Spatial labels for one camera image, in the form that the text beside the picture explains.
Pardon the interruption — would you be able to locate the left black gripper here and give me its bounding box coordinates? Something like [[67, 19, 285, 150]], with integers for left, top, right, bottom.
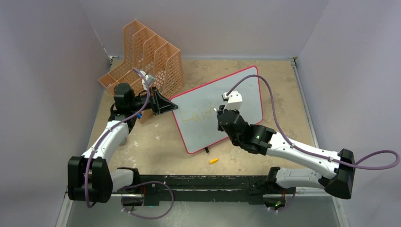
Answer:
[[129, 87, 177, 116]]

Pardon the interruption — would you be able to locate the pink framed whiteboard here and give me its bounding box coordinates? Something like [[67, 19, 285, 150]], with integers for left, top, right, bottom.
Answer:
[[170, 66, 264, 154]]

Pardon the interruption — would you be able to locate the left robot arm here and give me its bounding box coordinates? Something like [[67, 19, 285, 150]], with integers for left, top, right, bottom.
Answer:
[[67, 83, 178, 208]]

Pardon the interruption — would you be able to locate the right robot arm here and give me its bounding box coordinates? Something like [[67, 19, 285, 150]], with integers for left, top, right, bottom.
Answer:
[[217, 106, 355, 199]]

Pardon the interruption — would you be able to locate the orange plastic file organizer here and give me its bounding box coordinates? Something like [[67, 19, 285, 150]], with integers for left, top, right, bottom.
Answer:
[[98, 20, 184, 123]]

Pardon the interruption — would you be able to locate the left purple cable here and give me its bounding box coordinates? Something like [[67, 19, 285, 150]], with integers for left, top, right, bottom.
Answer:
[[84, 68, 152, 210]]

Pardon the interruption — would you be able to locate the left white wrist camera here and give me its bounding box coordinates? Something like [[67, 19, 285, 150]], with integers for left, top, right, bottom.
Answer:
[[140, 70, 156, 89]]

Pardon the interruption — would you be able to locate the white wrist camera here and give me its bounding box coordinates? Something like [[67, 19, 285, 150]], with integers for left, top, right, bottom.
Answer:
[[140, 70, 156, 89], [222, 90, 243, 111]]

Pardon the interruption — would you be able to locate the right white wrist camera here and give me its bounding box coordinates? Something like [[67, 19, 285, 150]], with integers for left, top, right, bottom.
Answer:
[[222, 90, 243, 111]]

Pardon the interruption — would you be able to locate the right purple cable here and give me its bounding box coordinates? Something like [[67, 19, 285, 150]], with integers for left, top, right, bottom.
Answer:
[[226, 74, 401, 214]]

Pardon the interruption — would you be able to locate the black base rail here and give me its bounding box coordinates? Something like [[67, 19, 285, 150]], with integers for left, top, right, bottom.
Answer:
[[120, 175, 295, 207]]

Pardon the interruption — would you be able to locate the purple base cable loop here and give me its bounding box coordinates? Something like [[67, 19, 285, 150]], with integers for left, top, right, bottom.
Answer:
[[120, 182, 175, 220]]

